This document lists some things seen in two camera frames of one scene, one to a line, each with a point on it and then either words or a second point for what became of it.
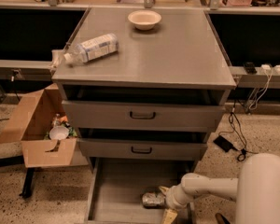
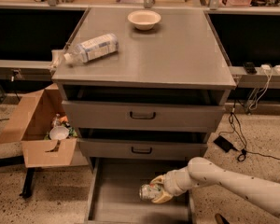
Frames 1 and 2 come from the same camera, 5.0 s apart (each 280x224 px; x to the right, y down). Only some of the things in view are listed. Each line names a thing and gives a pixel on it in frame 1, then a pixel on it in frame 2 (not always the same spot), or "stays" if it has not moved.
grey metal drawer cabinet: x=143 y=113 stays
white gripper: x=174 y=197 -> x=171 y=182
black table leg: x=28 y=183 stays
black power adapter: x=224 y=144 stays
